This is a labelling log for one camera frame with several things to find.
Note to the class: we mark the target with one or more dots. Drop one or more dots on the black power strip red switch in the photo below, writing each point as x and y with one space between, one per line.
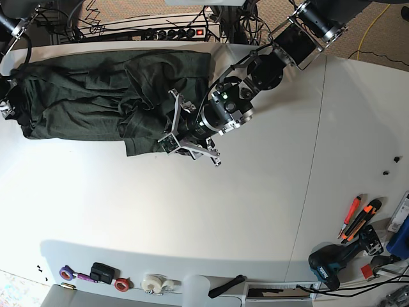
189 34

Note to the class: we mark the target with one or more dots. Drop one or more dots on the dark green t-shirt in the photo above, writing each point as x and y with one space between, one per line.
108 96

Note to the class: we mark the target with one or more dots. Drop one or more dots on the red square tag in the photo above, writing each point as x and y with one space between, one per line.
367 271

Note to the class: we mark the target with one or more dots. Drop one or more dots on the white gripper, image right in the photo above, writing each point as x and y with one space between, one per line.
178 136

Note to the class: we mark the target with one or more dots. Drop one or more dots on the teal black cordless drill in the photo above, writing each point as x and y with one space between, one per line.
326 262

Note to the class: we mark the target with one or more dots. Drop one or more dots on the orange black utility knife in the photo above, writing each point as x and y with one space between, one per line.
363 218

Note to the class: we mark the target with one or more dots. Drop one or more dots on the purple tape roll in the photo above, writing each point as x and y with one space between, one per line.
67 273

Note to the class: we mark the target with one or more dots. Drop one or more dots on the red tape roll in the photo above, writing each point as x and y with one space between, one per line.
122 284

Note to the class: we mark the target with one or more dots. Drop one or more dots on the white plastic cup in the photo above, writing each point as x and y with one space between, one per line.
195 289

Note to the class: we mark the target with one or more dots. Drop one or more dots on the black action camera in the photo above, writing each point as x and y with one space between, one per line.
102 273

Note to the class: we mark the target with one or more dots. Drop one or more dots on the blue box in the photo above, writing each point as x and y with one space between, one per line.
398 245

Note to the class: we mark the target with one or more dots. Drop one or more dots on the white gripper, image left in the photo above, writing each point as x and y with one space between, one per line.
6 109

